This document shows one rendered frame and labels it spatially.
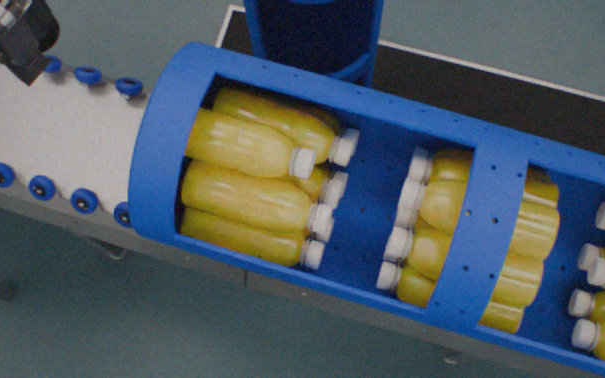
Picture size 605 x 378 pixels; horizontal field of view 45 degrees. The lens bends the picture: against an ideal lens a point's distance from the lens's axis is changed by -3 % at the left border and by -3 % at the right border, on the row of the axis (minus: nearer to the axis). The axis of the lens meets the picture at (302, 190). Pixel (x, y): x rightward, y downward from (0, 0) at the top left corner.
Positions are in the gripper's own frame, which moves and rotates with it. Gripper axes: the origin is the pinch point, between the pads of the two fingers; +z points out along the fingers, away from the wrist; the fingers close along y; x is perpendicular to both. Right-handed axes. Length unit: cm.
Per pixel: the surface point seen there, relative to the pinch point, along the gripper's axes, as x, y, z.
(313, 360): 3, -30, 150
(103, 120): -6, 17, 57
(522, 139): -33, -40, 32
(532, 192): -29, -45, 37
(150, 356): 29, 7, 150
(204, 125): -10.5, -6.4, 31.7
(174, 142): -5.8, -6.3, 27.2
